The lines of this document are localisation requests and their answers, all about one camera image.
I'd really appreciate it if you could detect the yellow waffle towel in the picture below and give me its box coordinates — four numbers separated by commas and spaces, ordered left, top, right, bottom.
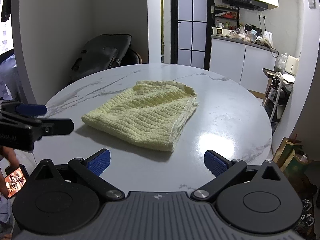
81, 81, 198, 152

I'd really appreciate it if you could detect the person hand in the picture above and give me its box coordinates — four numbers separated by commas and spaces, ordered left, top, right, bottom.
0, 146, 20, 199

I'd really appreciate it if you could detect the smartphone with lit screen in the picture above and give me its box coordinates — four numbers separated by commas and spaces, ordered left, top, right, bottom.
4, 164, 29, 199

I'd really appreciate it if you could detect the green paper bag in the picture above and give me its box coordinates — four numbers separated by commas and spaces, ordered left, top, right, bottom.
272, 137, 311, 180

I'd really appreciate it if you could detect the black backpack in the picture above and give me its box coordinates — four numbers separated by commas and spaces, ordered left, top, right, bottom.
71, 34, 132, 82

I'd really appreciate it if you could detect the dark wooden chair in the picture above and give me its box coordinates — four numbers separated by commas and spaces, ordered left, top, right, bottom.
123, 48, 143, 66

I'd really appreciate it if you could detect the white kitchen base cabinet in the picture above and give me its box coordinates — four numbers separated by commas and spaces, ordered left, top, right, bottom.
209, 35, 278, 94

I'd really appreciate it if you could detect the clear plastic bottle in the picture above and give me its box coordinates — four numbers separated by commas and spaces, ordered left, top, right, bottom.
275, 53, 288, 73

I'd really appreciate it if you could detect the cream water boiler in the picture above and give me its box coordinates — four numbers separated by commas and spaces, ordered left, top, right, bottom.
285, 55, 299, 76

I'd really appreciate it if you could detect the white electric kettle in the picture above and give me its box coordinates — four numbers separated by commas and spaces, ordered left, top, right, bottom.
263, 30, 273, 46

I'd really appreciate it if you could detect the black spice rack shelf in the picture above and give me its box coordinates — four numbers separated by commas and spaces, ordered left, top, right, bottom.
212, 4, 240, 30

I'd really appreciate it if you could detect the black range hood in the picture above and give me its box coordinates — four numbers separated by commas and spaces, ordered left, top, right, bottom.
222, 0, 268, 11

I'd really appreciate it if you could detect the black framed glass door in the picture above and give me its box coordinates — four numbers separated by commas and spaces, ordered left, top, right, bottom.
170, 0, 214, 70

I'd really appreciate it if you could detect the white wall switch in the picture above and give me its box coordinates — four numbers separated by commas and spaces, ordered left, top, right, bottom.
308, 0, 316, 9

